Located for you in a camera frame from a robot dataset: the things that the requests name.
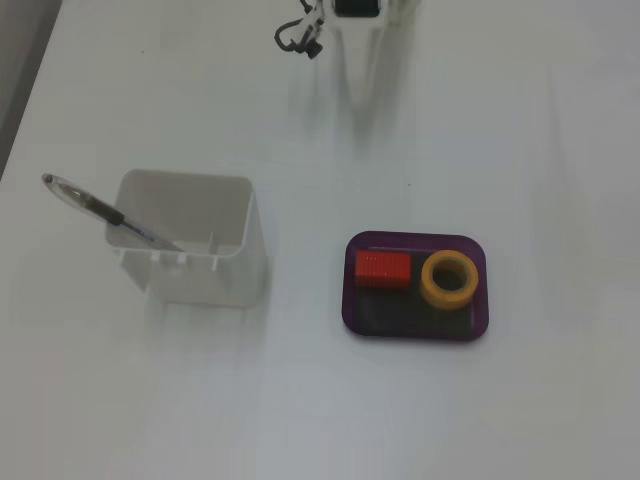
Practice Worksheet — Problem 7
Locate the red cube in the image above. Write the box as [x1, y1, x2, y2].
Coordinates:
[354, 251, 413, 291]

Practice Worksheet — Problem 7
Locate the purple tray box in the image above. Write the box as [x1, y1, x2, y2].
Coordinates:
[340, 230, 490, 345]

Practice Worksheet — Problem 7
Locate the clear ballpoint pen black grip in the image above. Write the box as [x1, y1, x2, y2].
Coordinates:
[41, 172, 187, 254]

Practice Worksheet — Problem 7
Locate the black cable with connector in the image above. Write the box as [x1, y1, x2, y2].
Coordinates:
[274, 0, 327, 61]

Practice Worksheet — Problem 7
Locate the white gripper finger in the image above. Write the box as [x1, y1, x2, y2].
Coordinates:
[341, 25, 387, 144]

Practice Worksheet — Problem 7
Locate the white plastic pen holder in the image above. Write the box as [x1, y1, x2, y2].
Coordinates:
[103, 168, 268, 308]

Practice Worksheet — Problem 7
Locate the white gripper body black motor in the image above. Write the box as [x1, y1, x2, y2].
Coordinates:
[329, 0, 389, 30]

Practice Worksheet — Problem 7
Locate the yellow tape roll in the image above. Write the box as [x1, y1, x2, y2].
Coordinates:
[419, 250, 480, 313]

